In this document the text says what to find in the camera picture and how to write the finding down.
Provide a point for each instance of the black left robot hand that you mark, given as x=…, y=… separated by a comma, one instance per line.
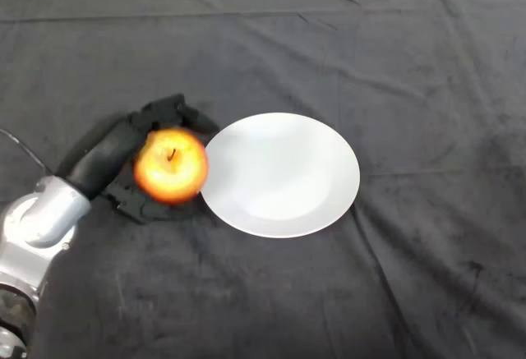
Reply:
x=104, y=157

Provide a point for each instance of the red yellow apple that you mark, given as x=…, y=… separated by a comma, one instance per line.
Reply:
x=170, y=178

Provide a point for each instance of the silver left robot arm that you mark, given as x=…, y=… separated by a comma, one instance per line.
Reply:
x=33, y=227

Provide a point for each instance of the white round plate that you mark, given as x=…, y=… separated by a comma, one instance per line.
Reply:
x=283, y=175

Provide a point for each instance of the black velvet cloth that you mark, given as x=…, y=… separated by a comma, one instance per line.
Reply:
x=328, y=47

